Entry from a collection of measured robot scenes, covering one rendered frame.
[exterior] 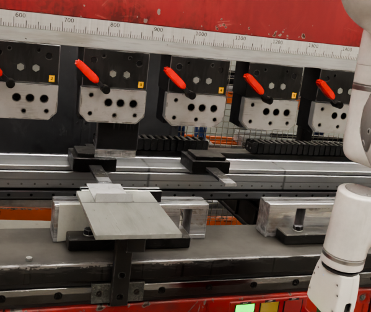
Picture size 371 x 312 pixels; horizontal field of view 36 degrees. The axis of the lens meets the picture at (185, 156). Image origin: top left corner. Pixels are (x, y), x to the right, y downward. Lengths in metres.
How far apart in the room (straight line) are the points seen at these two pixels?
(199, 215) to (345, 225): 0.48
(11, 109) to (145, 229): 0.39
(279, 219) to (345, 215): 0.50
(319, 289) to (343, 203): 0.20
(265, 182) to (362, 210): 0.77
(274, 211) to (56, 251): 0.59
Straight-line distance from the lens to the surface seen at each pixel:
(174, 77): 1.30
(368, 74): 1.07
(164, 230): 1.19
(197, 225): 1.48
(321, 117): 1.53
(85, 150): 1.60
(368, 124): 0.58
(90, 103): 1.30
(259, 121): 1.44
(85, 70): 1.25
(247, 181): 1.80
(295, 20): 1.45
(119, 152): 1.39
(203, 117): 1.38
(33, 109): 1.29
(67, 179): 1.64
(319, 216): 1.64
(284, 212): 1.58
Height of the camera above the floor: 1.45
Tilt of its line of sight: 15 degrees down
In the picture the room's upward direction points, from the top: 7 degrees clockwise
